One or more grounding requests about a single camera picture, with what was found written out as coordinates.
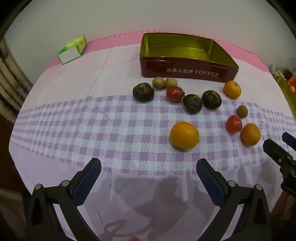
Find tan longan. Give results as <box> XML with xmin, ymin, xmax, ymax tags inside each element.
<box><xmin>152</xmin><ymin>77</ymin><xmax>165</xmax><ymax>90</ymax></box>
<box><xmin>165</xmin><ymin>78</ymin><xmax>178</xmax><ymax>88</ymax></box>

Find orange plastic bag clutter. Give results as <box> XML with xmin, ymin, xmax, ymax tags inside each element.
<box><xmin>286</xmin><ymin>74</ymin><xmax>296</xmax><ymax>96</ymax></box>

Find green tissue box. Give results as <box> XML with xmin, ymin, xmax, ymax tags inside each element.
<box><xmin>57</xmin><ymin>36</ymin><xmax>87</xmax><ymax>64</ymax></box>

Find gold tin lid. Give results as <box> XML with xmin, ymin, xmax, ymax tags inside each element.
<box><xmin>277</xmin><ymin>77</ymin><xmax>295</xmax><ymax>111</ymax></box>

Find dark brown fruit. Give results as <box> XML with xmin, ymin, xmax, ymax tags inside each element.
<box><xmin>132</xmin><ymin>82</ymin><xmax>154</xmax><ymax>102</ymax></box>
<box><xmin>202</xmin><ymin>90</ymin><xmax>222</xmax><ymax>110</ymax></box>
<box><xmin>183</xmin><ymin>94</ymin><xmax>202</xmax><ymax>114</ymax></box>

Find orange mandarin with stem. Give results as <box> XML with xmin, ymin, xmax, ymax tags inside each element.
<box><xmin>223</xmin><ymin>80</ymin><xmax>241</xmax><ymax>99</ymax></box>

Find green longan lone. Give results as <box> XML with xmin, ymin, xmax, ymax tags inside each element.
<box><xmin>236</xmin><ymin>105</ymin><xmax>248</xmax><ymax>118</ymax></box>

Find pink purple checkered tablecloth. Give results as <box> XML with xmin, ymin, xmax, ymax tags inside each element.
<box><xmin>9</xmin><ymin>32</ymin><xmax>295</xmax><ymax>240</ymax></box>

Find bamboo chair frame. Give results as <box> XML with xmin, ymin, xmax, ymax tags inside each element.
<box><xmin>0</xmin><ymin>39</ymin><xmax>33</xmax><ymax>125</ymax></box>

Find large orange front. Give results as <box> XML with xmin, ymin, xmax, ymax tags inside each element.
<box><xmin>170</xmin><ymin>122</ymin><xmax>199</xmax><ymax>149</ymax></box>

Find red tomato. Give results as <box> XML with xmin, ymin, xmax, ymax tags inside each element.
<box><xmin>166</xmin><ymin>86</ymin><xmax>184</xmax><ymax>102</ymax></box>
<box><xmin>226</xmin><ymin>115</ymin><xmax>242</xmax><ymax>133</ymax></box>

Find red toffee tin box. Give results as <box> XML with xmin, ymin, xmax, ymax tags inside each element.
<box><xmin>139</xmin><ymin>33</ymin><xmax>239</xmax><ymax>83</ymax></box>

